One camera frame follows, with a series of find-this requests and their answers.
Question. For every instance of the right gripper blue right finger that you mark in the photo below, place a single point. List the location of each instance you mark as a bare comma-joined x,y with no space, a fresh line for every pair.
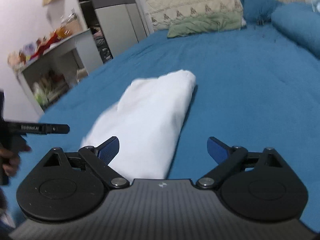
228,158

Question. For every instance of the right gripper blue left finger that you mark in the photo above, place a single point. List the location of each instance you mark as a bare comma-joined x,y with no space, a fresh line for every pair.
98,159

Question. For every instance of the white Belle print t-shirt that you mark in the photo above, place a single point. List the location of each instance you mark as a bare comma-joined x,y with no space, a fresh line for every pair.
147,120

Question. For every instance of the person's left hand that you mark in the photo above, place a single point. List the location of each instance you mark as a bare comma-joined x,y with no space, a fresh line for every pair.
11,167

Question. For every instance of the white shelf desk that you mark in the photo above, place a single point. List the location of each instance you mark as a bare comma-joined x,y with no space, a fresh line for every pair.
49,76

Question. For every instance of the blue bed sheet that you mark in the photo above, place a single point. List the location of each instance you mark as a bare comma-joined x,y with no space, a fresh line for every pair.
254,88

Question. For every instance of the green pillow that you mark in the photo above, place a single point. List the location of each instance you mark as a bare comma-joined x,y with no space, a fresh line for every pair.
218,22

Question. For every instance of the grey white wardrobe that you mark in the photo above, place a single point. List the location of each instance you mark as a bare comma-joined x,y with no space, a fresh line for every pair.
120,22

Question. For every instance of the blue pillow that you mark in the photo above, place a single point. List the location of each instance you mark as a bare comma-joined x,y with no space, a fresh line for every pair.
259,11

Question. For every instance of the blue rolled duvet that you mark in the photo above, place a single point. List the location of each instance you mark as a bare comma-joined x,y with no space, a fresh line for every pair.
298,22

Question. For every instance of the cream embroidered pillow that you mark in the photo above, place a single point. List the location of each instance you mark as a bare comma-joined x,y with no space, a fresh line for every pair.
164,13

